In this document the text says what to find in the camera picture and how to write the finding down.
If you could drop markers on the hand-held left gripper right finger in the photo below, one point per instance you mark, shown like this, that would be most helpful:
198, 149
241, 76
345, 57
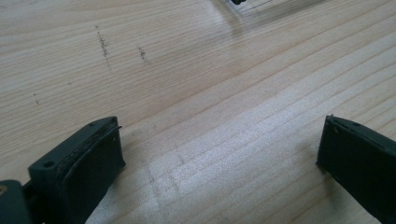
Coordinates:
358, 161

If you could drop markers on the small black object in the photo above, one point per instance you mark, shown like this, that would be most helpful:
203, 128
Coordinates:
238, 1

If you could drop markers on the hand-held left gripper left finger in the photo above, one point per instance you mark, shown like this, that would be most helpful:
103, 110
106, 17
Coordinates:
77, 171

